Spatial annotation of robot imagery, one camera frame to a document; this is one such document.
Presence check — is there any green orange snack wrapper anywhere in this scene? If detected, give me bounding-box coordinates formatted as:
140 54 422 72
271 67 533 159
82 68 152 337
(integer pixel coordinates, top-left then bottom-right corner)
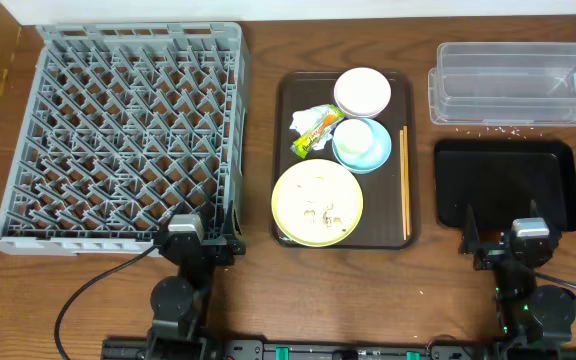
292 103 346 159

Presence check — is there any light blue bowl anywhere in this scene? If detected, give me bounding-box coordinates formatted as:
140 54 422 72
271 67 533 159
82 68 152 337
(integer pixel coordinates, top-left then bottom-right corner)
332 118 392 174

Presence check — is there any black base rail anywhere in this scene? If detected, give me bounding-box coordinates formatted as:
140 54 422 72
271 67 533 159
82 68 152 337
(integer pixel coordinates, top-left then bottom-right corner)
100 338 576 360

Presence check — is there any white cup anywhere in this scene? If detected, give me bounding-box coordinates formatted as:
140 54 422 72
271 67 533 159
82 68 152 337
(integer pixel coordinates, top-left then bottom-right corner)
333 119 373 156

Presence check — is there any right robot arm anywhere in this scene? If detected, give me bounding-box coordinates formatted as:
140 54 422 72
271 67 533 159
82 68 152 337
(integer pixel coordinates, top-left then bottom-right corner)
459 202 576 359

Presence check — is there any black tray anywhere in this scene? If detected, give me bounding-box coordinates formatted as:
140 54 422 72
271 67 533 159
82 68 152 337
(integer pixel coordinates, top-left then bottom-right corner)
434 139 576 232

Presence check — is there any grey dishwasher rack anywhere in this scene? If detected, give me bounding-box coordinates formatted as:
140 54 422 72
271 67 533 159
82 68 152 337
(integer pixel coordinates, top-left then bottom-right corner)
0 22 251 256

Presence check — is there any clear plastic container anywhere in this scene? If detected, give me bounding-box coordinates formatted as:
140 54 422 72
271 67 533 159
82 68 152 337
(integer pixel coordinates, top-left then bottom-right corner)
428 42 576 127

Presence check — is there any pink bowl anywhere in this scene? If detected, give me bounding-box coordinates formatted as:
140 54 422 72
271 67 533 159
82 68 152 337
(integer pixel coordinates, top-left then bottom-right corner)
333 67 392 118

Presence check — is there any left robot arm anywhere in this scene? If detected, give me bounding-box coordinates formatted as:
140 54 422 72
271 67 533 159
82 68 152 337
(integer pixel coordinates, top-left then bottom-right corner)
145 204 246 360

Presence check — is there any wooden chopstick left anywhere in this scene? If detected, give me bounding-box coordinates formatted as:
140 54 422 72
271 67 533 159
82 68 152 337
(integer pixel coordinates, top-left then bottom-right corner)
399 129 407 241

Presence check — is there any yellow plate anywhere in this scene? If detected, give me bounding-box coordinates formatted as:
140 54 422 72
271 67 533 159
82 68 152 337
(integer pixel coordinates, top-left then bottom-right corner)
271 159 364 247

